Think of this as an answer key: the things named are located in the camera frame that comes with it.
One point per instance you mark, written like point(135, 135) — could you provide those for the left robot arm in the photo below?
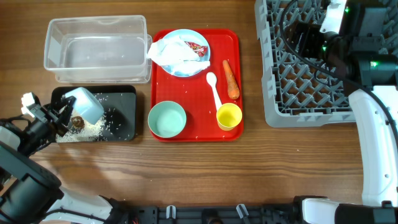
point(37, 195)

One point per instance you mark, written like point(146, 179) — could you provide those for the red snack wrapper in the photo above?
point(196, 48)

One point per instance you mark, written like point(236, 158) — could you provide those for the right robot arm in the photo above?
point(349, 41)

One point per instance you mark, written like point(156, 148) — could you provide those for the light blue bowl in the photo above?
point(86, 105)

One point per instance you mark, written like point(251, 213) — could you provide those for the brown food lump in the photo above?
point(78, 122)

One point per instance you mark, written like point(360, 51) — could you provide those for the light blue plate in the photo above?
point(190, 37)

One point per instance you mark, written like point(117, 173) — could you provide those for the black waste tray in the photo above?
point(121, 105)

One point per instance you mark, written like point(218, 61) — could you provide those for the yellow plastic cup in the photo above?
point(228, 116)

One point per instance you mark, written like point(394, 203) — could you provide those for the orange carrot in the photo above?
point(233, 89)

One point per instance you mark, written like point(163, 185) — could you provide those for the mint green bowl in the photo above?
point(167, 119)

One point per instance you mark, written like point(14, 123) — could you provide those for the red serving tray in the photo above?
point(194, 93)

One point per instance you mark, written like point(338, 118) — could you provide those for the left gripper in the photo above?
point(47, 116)

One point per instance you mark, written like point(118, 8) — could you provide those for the grey dishwasher rack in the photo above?
point(295, 94)

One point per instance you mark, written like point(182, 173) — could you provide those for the white rice pile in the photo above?
point(90, 132)

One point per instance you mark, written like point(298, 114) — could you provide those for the white plastic spoon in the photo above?
point(212, 81)

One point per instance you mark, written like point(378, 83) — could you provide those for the white napkin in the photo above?
point(175, 52)

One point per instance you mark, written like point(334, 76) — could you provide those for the clear plastic bin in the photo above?
point(101, 49)

